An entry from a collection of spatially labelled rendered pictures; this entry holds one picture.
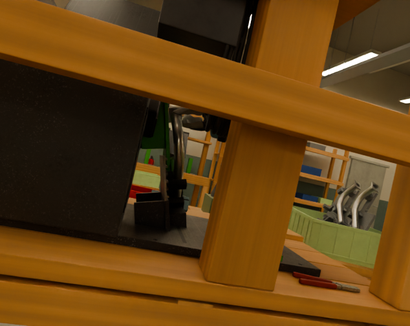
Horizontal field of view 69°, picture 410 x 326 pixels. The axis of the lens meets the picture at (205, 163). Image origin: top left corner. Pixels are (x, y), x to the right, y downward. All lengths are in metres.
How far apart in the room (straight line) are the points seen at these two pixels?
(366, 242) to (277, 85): 1.24
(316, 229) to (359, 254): 0.24
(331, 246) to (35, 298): 1.31
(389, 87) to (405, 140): 8.62
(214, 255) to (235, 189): 0.13
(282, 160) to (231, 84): 0.18
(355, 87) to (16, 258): 8.37
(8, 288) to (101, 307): 0.15
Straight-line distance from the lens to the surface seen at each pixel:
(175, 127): 0.83
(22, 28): 0.55
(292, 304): 0.68
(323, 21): 0.69
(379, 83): 9.10
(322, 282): 0.78
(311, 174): 7.07
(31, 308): 0.63
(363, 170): 8.60
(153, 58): 0.51
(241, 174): 0.57
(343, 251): 1.64
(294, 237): 1.29
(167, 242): 0.71
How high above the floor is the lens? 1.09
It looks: 1 degrees up
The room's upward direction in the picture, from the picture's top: 13 degrees clockwise
